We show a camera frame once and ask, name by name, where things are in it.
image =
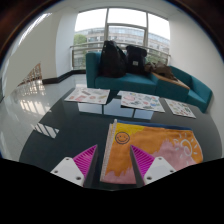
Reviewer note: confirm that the white sticker sheet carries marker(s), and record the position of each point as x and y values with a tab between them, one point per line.
180	108
87	95
140	101

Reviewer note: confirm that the orange yellow cartoon print towel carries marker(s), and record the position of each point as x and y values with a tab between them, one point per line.
156	140

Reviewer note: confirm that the metal window railing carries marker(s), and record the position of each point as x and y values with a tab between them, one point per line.
83	46

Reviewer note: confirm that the black backpack with label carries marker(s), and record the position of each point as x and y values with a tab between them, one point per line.
136	60

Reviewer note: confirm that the teal side table wooden top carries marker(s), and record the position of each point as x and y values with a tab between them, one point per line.
170	90

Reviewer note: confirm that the large black backpack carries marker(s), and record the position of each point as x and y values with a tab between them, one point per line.
111	60

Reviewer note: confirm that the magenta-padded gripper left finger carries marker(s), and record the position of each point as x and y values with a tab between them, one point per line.
70	170

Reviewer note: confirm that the teal fabric sofa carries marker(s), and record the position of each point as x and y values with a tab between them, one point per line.
125	83

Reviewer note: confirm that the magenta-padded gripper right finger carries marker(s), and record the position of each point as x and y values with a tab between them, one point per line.
156	169

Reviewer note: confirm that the teal fabric armchair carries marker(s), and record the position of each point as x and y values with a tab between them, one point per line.
198	93

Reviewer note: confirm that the brown jacket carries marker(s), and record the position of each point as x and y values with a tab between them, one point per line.
161	69

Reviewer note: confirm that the wooden balustrade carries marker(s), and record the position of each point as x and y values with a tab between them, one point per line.
33	75

